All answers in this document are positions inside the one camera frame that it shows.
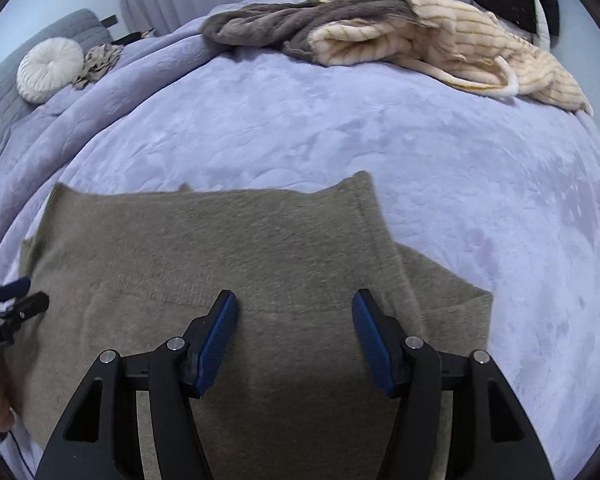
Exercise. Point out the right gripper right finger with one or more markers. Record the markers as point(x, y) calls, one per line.
point(491, 435)

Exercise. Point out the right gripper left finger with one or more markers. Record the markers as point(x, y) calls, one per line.
point(97, 436)

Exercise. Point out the lavender plush bed blanket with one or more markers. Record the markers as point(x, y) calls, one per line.
point(506, 194)

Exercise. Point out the brown fleece garment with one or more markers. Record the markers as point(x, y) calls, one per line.
point(286, 26)

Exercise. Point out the cream striped fleece garment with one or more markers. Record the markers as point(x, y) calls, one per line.
point(451, 41)

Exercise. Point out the small beige crumpled cloth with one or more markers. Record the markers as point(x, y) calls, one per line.
point(98, 62)

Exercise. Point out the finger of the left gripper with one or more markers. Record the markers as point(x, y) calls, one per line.
point(12, 319)
point(14, 290)

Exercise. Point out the round white pleated cushion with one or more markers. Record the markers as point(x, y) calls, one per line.
point(48, 67)

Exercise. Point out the olive knit sweater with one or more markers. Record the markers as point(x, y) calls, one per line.
point(294, 398)

